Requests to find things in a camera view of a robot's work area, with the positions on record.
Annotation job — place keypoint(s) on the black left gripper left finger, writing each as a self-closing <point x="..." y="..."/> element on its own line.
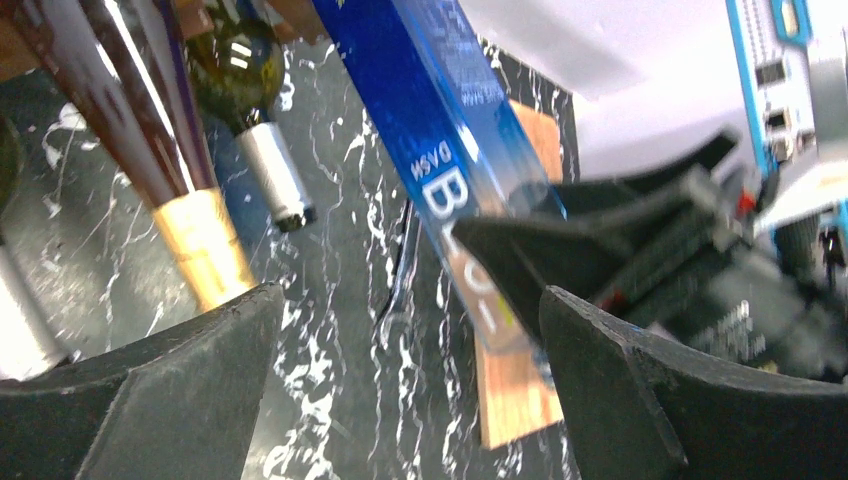
<point x="179" y="404"/>

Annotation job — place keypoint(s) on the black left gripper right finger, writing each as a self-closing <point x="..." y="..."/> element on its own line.
<point x="638" y="406"/>

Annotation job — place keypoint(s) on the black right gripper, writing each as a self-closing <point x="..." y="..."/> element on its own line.
<point x="691" y="267"/>

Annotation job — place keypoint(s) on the blue transparent bottle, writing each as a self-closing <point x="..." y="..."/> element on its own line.
<point x="449" y="128"/>

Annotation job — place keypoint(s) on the dark bottle grey cap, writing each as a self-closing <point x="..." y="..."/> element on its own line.
<point x="29" y="348"/>

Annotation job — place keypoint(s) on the dark wine bottle gold cap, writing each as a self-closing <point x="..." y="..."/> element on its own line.
<point x="121" y="64"/>

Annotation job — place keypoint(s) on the dark bottle black cap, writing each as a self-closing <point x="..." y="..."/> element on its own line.
<point x="236" y="67"/>

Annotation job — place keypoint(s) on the wooden board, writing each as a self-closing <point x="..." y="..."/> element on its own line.
<point x="514" y="400"/>

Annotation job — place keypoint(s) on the teal metal box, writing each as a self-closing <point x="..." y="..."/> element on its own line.
<point x="792" y="65"/>

